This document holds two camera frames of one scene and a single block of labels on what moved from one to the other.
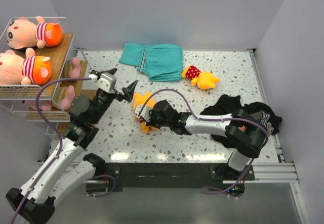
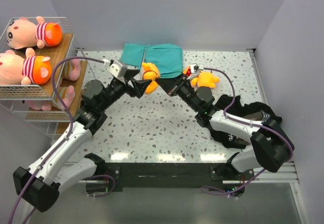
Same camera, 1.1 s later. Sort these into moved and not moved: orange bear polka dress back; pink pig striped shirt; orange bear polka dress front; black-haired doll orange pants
Moved: orange bear polka dress front
Not moved: orange bear polka dress back; pink pig striped shirt; black-haired doll orange pants
